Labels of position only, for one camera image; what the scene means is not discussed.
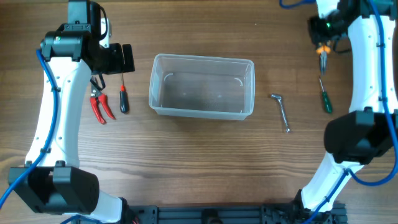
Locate left blue cable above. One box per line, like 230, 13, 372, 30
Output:
0, 48, 60, 209

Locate red handled pruning shears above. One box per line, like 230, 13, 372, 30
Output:
90, 77, 116, 124

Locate black red screwdriver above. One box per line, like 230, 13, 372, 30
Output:
119, 73, 129, 114

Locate orange black pliers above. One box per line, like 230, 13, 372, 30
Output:
316, 43, 331, 76

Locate silver socket wrench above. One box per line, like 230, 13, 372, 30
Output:
271, 94, 290, 133

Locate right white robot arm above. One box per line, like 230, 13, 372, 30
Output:
298, 1, 397, 213

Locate clear plastic container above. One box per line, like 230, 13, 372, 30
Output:
149, 54, 256, 121

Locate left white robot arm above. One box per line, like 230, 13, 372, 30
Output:
8, 0, 139, 223

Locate green screwdriver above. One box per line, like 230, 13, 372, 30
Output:
319, 77, 333, 114

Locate black aluminium base frame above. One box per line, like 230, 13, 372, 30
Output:
124, 202, 348, 224

